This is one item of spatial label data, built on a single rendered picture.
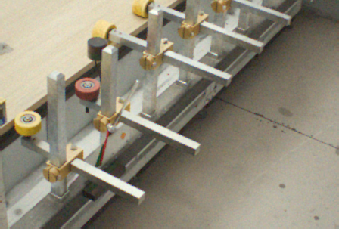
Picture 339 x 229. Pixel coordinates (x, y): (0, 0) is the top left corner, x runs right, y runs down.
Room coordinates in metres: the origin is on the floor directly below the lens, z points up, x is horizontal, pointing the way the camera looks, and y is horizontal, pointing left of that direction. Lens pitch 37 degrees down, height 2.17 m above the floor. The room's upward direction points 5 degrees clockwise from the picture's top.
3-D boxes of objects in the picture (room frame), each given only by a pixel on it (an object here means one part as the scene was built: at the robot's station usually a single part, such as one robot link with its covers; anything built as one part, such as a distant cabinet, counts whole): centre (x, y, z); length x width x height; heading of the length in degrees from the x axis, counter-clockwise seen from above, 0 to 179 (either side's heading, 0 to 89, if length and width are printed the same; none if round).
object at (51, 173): (1.46, 0.29, 0.82); 0.14 x 0.06 x 0.05; 152
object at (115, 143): (1.62, 0.17, 0.75); 0.26 x 0.01 x 0.10; 152
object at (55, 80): (1.44, 0.30, 0.92); 0.04 x 0.04 x 0.48; 62
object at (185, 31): (2.12, -0.07, 0.95); 0.14 x 0.06 x 0.05; 152
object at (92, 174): (1.45, 0.23, 0.82); 0.43 x 0.03 x 0.04; 62
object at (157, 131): (1.65, 0.08, 0.84); 0.43 x 0.03 x 0.04; 62
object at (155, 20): (1.88, 0.06, 0.89); 0.04 x 0.04 x 0.48; 62
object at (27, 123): (1.55, 0.41, 0.85); 0.08 x 0.08 x 0.11
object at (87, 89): (1.75, 0.26, 0.85); 0.08 x 0.08 x 0.11
